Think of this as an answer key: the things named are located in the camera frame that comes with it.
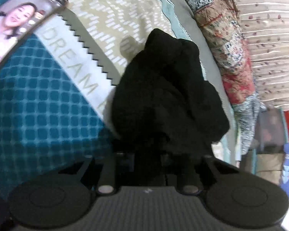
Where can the stacked bags and boxes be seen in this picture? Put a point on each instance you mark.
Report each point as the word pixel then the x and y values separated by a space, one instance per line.
pixel 265 147

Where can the patterned bedsheet teal cream grey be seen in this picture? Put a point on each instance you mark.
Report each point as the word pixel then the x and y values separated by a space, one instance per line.
pixel 53 88

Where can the black pants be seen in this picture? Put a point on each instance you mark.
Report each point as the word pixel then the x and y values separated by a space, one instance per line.
pixel 163 107

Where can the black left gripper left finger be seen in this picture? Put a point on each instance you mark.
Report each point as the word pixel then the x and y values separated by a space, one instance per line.
pixel 99 174

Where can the smartphone with lit screen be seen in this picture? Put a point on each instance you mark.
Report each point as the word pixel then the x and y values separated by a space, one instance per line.
pixel 19 18

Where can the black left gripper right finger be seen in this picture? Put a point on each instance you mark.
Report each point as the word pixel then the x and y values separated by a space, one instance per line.
pixel 189 176

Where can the beige leaf pattern curtain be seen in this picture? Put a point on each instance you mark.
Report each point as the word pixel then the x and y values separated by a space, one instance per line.
pixel 265 26

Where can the red floral patchwork quilt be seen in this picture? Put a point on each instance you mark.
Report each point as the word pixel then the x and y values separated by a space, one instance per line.
pixel 220 24

